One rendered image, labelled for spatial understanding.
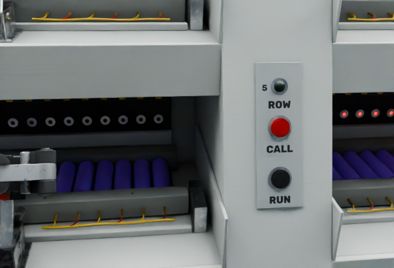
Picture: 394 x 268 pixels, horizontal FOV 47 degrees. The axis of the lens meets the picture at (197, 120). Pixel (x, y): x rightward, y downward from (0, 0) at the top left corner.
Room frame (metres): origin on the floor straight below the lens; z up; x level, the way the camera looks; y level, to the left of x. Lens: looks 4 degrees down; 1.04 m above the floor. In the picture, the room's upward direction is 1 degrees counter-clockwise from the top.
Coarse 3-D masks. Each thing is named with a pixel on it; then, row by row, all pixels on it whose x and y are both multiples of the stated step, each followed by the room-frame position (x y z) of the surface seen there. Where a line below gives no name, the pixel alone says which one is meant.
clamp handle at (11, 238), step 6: (0, 198) 0.37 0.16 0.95; (6, 198) 0.37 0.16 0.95; (6, 204) 0.38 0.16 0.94; (12, 204) 0.38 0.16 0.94; (6, 210) 0.37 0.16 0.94; (12, 210) 0.37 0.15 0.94; (6, 216) 0.37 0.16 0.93; (12, 216) 0.37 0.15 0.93; (6, 222) 0.37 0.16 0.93; (12, 222) 0.37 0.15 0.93; (6, 228) 0.37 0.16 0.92; (12, 228) 0.37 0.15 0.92; (0, 234) 0.37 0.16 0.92; (6, 234) 0.37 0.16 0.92; (12, 234) 0.37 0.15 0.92; (0, 240) 0.37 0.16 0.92; (6, 240) 0.37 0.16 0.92; (12, 240) 0.37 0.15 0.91
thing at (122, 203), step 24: (72, 192) 0.44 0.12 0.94; (96, 192) 0.44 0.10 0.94; (120, 192) 0.44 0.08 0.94; (144, 192) 0.44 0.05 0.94; (168, 192) 0.44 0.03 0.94; (0, 216) 0.42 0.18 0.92; (24, 216) 0.42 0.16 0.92; (48, 216) 0.42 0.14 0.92; (72, 216) 0.43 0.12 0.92; (96, 216) 0.43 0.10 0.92; (120, 216) 0.44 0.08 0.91; (144, 216) 0.43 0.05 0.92
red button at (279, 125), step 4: (276, 120) 0.38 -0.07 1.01; (280, 120) 0.38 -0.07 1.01; (284, 120) 0.38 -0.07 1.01; (272, 124) 0.38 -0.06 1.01; (276, 124) 0.38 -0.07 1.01; (280, 124) 0.38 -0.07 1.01; (284, 124) 0.38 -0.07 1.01; (288, 124) 0.38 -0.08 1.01; (272, 128) 0.38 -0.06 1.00; (276, 128) 0.37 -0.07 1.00; (280, 128) 0.38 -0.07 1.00; (284, 128) 0.38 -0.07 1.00; (288, 128) 0.38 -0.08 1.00; (272, 132) 0.38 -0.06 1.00; (276, 132) 0.37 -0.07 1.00; (280, 132) 0.38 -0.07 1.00; (284, 132) 0.38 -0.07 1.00; (276, 136) 0.38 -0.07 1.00; (280, 136) 0.38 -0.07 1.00
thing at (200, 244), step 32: (192, 192) 0.44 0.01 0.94; (32, 224) 0.43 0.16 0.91; (64, 224) 0.43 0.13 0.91; (128, 224) 0.43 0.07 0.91; (160, 224) 0.43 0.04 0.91; (192, 224) 0.43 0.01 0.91; (224, 224) 0.36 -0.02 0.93; (32, 256) 0.38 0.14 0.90; (64, 256) 0.39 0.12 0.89; (96, 256) 0.39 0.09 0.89; (128, 256) 0.39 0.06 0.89; (160, 256) 0.39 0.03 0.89; (192, 256) 0.39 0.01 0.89; (224, 256) 0.37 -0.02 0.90
